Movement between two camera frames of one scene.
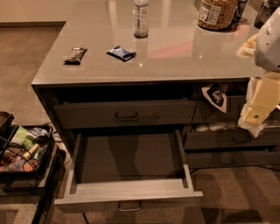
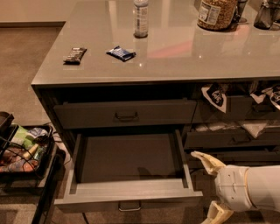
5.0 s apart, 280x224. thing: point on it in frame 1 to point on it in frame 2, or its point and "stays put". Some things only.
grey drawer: [230, 140] stays put
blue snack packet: [121, 53] stays put
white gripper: [269, 46] to [232, 186]
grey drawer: [129, 169] stays put
